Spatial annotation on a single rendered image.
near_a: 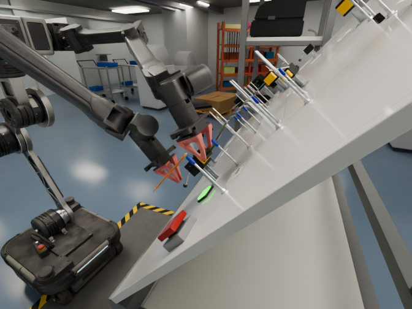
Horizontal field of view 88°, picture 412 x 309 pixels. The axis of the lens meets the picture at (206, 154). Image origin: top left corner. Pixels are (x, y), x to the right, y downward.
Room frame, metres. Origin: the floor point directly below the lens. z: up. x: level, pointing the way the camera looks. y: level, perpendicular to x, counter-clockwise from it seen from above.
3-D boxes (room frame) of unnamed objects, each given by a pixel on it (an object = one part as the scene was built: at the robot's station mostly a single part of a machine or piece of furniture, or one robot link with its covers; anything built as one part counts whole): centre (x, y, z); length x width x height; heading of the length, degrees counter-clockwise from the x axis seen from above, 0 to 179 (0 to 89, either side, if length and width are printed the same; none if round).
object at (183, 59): (7.41, 0.65, 0.65); 0.69 x 0.59 x 1.29; 152
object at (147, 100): (5.61, 1.23, 0.73); 0.76 x 0.66 x 1.46; 152
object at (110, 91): (6.38, 2.91, 0.54); 1.15 x 0.67 x 1.08; 61
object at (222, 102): (5.09, -0.29, 0.19); 1.12 x 0.80 x 0.39; 152
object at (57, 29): (1.18, 0.67, 1.45); 0.09 x 0.08 x 0.12; 152
